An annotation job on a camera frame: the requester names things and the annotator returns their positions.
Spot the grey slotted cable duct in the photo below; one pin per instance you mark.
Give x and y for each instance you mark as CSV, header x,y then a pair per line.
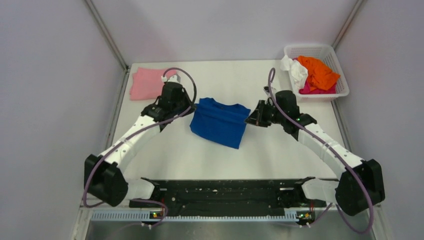
x,y
153,217

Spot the corner metal post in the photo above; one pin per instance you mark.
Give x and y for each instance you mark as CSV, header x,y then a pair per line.
x,y
105,32
349,20

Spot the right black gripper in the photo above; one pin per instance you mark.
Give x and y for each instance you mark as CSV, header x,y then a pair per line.
x,y
257,117

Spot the blue printed t-shirt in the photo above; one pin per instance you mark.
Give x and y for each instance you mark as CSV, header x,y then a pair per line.
x,y
219,123

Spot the aluminium rail frame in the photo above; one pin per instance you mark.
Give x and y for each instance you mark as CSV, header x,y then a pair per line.
x,y
108,223

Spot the folded pink t-shirt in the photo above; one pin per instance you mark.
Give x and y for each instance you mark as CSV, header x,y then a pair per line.
x,y
147,84

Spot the left corner metal post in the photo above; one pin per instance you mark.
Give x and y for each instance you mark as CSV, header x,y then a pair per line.
x,y
105,32

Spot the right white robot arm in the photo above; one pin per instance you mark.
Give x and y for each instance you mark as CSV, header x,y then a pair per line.
x,y
359,182

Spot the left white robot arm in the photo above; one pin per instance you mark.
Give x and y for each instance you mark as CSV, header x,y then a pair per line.
x,y
104,173

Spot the orange t-shirt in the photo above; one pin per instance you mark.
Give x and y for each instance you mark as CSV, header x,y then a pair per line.
x,y
320,76

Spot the right corner metal post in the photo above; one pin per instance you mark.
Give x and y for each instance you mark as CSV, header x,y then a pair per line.
x,y
349,20

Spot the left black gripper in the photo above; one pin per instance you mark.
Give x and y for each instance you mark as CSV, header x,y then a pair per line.
x,y
184,94

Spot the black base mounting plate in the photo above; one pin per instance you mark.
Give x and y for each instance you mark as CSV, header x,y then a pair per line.
x,y
231,198

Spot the white t-shirt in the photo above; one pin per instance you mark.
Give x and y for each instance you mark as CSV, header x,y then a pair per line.
x,y
296,70

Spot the white plastic laundry basket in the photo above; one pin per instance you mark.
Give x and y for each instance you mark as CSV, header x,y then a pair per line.
x,y
327,55

